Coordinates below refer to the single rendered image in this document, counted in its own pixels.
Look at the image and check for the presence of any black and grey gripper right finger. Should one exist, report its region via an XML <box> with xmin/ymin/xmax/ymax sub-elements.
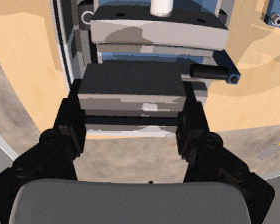
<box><xmin>175</xmin><ymin>81</ymin><xmax>275</xmax><ymax>224</ymax></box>

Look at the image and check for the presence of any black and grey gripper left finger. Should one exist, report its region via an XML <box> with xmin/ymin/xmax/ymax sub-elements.
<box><xmin>0</xmin><ymin>79</ymin><xmax>87</xmax><ymax>224</ymax></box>

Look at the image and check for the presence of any grey metal block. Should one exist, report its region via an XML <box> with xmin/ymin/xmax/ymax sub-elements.
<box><xmin>78</xmin><ymin>63</ymin><xmax>187</xmax><ymax>137</ymax></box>

